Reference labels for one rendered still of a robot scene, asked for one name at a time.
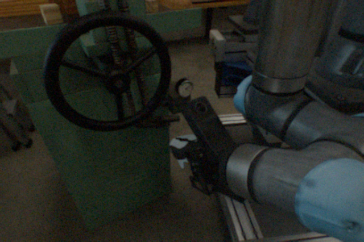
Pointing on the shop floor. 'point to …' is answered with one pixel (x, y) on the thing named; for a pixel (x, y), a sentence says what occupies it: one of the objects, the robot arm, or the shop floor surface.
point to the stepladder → (10, 107)
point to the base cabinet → (106, 153)
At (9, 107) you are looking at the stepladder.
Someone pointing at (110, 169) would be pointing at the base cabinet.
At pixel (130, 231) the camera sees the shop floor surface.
